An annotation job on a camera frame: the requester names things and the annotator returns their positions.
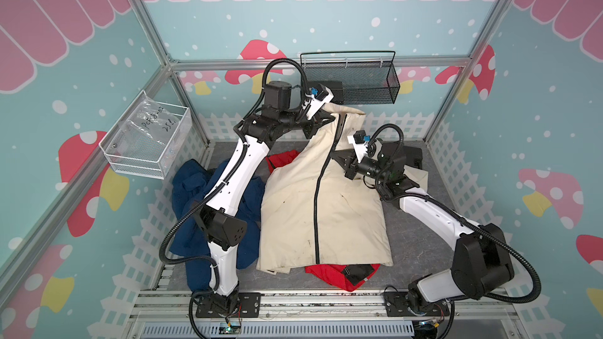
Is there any black plastic case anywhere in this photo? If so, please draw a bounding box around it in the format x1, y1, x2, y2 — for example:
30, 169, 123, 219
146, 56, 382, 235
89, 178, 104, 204
404, 146, 423, 170

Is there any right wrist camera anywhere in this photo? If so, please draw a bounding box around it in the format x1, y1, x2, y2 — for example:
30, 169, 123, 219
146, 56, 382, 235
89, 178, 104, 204
347, 130, 372, 163

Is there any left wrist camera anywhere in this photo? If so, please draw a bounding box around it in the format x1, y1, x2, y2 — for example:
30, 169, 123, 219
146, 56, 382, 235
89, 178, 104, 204
302, 83, 334, 120

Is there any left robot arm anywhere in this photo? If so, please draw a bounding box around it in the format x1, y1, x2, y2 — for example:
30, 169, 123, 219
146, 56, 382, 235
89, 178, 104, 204
159, 58, 334, 316

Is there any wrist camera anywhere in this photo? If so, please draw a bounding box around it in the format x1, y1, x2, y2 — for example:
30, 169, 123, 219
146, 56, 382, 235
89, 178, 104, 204
347, 130, 372, 163
302, 83, 334, 120

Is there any black box in basket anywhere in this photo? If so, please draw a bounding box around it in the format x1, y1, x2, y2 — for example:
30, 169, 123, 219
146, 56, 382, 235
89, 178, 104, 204
322, 80, 344, 105

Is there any black mesh wall basket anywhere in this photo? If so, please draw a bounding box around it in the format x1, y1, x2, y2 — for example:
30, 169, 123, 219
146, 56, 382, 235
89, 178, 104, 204
299, 50, 400, 106

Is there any clear plastic bag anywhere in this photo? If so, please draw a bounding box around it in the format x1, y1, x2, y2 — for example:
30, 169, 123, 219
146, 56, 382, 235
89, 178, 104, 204
117, 91, 189, 170

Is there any clear wire wall basket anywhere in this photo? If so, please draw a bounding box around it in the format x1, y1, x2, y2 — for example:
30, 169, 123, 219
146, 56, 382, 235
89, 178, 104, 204
98, 101, 193, 180

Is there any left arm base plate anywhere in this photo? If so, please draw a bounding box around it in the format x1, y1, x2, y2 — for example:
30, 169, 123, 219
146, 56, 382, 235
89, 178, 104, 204
194, 290, 262, 319

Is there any blue jacket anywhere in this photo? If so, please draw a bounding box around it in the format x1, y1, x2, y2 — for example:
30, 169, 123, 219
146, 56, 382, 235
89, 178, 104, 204
169, 159, 265, 293

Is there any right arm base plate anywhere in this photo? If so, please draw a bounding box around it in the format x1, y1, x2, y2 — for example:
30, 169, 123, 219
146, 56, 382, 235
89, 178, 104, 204
383, 290, 450, 318

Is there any red jacket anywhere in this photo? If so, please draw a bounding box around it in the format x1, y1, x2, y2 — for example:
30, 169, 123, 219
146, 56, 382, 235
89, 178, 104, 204
265, 150, 381, 292

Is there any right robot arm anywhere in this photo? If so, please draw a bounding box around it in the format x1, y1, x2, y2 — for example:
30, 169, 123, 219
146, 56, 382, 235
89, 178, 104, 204
330, 137, 542, 315

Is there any beige jacket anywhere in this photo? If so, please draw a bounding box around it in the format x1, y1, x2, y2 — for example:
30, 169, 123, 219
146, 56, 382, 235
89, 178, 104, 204
256, 104, 394, 273

